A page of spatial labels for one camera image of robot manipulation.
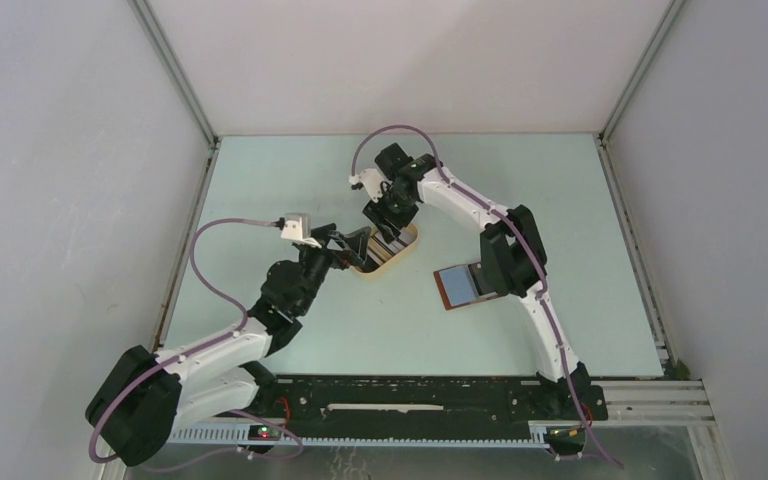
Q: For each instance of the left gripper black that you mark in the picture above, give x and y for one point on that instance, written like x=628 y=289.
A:
x=354 y=241

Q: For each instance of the small circuit board led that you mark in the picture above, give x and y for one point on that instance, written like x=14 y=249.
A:
x=264 y=433

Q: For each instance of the black credit card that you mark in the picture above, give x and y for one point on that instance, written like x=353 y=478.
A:
x=478 y=279

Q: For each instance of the brown leather card holder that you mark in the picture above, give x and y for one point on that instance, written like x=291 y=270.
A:
x=456 y=288

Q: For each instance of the aluminium frame rail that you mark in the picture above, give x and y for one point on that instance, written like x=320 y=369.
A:
x=629 y=403

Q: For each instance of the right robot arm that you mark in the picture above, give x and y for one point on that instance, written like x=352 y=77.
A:
x=512 y=253

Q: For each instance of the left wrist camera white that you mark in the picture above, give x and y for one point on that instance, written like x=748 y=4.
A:
x=295 y=227

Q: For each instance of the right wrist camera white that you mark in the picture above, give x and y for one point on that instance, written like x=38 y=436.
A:
x=372 y=181

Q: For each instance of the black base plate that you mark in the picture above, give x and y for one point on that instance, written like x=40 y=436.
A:
x=419 y=408

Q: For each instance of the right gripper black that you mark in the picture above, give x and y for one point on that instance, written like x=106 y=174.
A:
x=377 y=213

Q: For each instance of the beige oval tray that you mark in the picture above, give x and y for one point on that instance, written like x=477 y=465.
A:
x=367 y=270

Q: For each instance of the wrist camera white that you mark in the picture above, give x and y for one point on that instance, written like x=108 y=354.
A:
x=372 y=181
x=295 y=227

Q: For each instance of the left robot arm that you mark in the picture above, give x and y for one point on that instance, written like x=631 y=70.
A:
x=225 y=351

